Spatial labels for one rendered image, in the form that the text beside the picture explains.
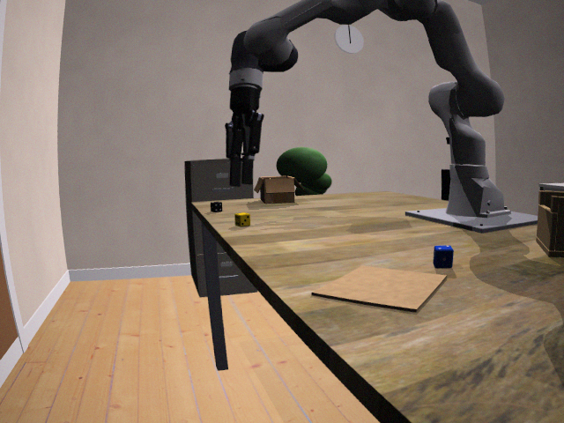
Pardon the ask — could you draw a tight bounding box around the open brown cardboard box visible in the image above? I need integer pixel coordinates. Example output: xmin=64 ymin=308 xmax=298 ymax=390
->
xmin=254 ymin=176 xmax=304 ymax=204

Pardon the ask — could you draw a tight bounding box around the tan flat mat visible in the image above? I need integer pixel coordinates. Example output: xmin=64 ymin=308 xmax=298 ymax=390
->
xmin=311 ymin=266 xmax=447 ymax=313

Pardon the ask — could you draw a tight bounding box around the brown wooden open-top crate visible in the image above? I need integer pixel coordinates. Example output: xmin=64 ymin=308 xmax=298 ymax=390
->
xmin=536 ymin=190 xmax=564 ymax=257

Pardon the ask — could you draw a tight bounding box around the yellow die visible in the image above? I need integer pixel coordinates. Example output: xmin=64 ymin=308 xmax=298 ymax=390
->
xmin=234 ymin=212 xmax=250 ymax=226

